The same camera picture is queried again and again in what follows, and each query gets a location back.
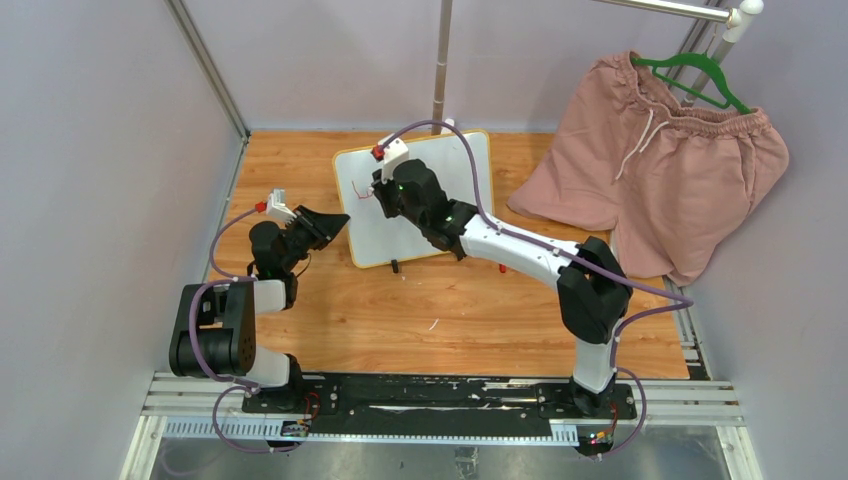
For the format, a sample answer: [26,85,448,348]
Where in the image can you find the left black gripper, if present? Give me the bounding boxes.
[280,206,349,274]

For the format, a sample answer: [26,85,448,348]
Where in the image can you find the yellow framed whiteboard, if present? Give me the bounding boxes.
[332,130,495,269]

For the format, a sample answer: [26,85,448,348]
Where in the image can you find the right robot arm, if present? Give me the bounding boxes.
[371,159,633,418]

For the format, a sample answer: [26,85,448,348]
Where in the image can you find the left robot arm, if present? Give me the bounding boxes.
[168,206,350,416]

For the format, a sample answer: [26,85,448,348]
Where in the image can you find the pink shorts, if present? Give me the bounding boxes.
[507,51,790,286]

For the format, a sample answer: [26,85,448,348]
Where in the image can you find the green clothes hanger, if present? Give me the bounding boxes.
[630,52,753,115]

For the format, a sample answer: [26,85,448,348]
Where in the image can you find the white metal clothes rack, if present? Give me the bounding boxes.
[431,1,742,132]

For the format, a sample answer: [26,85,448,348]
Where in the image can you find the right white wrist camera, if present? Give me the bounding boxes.
[371,135,410,183]

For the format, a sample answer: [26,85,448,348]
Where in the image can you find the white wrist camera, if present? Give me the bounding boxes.
[371,135,410,183]
[265,188,296,225]

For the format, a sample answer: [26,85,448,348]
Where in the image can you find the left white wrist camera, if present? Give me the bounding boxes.
[265,188,296,225]

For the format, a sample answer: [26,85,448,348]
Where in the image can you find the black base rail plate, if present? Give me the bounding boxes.
[142,370,743,458]

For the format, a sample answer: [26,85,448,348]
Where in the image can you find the grey aluminium corner post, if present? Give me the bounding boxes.
[164,0,251,145]

